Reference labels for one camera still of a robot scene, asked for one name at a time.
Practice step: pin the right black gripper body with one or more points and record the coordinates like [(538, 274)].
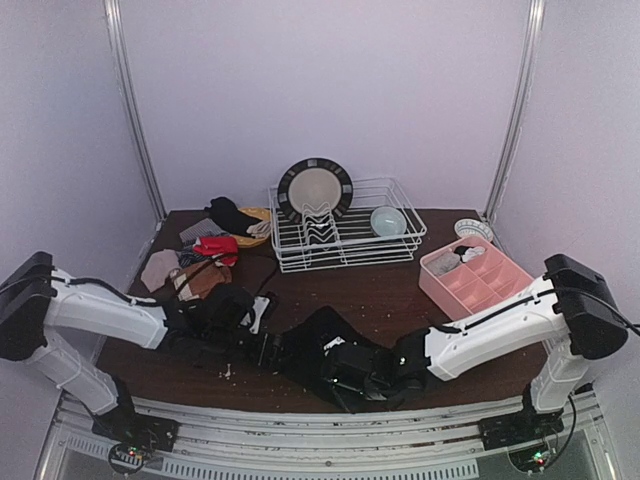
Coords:
[(329, 364)]

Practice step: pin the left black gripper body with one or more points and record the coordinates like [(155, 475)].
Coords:
[(270, 350)]

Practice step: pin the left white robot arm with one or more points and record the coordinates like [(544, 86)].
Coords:
[(38, 300)]

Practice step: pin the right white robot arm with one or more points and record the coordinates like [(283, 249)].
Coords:
[(570, 304)]

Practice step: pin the brown underwear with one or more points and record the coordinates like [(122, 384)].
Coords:
[(198, 280)]

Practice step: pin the red underwear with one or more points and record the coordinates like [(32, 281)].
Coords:
[(223, 249)]

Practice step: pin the beige underwear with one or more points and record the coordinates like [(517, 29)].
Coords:
[(159, 267)]

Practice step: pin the grey striped underwear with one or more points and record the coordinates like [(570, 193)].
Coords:
[(204, 228)]

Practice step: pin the grey rolled underwear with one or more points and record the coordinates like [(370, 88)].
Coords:
[(443, 264)]

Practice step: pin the black and white rolled underwear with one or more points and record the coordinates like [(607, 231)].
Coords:
[(468, 253)]

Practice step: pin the beige white socks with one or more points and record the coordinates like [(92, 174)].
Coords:
[(260, 230)]

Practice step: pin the black cloth on plate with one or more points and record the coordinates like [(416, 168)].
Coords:
[(224, 213)]

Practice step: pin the pink divided organizer box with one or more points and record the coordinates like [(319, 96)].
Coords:
[(475, 286)]

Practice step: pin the light blue ceramic bowl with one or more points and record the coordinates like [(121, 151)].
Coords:
[(387, 221)]

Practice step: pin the dark rimmed beige plate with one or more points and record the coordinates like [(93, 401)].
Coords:
[(314, 184)]

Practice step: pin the blue patterned yellow bowl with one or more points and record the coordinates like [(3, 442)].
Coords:
[(468, 227)]

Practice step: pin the white wire dish rack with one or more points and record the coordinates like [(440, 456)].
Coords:
[(324, 240)]

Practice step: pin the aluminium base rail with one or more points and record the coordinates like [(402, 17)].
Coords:
[(213, 443)]

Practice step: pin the left aluminium frame post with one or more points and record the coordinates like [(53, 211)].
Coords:
[(118, 46)]

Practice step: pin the aluminium frame post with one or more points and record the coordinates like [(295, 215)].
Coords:
[(118, 46), (507, 156)]

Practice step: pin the right aluminium frame post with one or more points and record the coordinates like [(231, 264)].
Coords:
[(507, 156)]

